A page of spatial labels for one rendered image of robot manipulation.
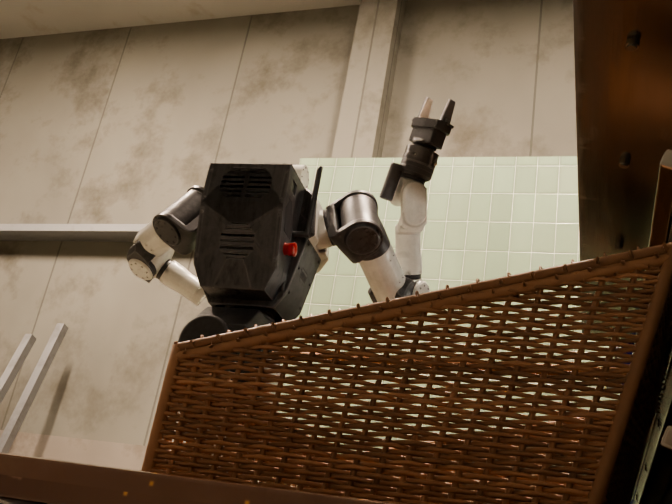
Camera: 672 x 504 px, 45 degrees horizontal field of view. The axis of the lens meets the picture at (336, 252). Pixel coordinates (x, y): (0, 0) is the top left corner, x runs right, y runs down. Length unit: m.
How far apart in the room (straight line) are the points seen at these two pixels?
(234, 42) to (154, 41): 0.81
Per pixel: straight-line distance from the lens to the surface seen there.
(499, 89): 6.03
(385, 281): 1.98
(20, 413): 5.85
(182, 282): 2.29
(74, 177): 7.09
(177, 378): 0.82
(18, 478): 0.62
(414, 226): 2.07
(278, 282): 1.79
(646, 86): 1.45
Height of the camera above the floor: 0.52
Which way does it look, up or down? 23 degrees up
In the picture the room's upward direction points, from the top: 10 degrees clockwise
